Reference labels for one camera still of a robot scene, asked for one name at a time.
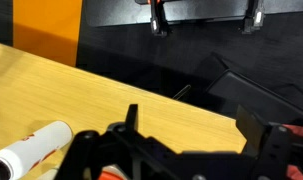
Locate salmon pink towel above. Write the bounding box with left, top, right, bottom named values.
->
left=282, top=123, right=303, bottom=180

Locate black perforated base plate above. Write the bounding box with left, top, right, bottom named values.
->
left=83, top=0, right=303, bottom=27

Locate black clamp with orange handle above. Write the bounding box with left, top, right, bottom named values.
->
left=134, top=0, right=167, bottom=37

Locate orange floor mat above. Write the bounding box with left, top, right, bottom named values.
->
left=13, top=0, right=83, bottom=66

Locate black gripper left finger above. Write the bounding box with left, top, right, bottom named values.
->
left=54, top=131, right=131, bottom=180

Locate red bowl lid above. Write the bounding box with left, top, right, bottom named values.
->
left=99, top=171, right=124, bottom=180

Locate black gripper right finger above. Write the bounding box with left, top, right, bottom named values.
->
left=236, top=106, right=291, bottom=180

